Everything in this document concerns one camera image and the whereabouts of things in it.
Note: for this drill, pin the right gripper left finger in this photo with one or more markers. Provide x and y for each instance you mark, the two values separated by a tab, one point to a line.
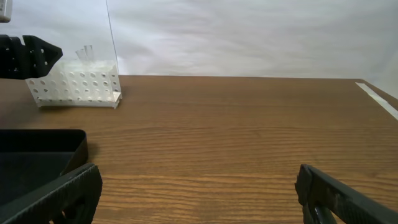
62	199

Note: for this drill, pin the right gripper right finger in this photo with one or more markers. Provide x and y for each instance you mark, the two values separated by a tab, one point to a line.
342	205

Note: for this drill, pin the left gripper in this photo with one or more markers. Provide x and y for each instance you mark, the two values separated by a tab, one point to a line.
9	59

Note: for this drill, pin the clear test tube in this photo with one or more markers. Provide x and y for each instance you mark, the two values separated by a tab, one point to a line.
81	55
89	53

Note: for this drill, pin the black tray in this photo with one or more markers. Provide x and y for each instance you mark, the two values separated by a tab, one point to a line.
31	161

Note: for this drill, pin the white test tube rack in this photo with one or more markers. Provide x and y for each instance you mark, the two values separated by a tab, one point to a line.
77	88

